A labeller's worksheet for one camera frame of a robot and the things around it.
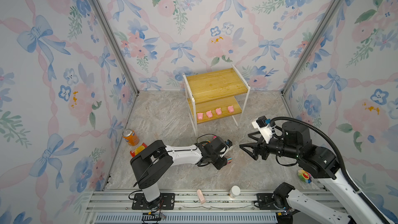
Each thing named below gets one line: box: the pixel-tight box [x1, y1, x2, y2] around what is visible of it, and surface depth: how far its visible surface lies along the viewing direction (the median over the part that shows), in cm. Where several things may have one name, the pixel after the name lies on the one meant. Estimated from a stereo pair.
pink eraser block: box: [196, 188, 206, 205], surface depth 75 cm
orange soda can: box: [122, 128, 140, 147], surface depth 87 cm
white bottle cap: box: [229, 185, 241, 199], surface depth 72 cm
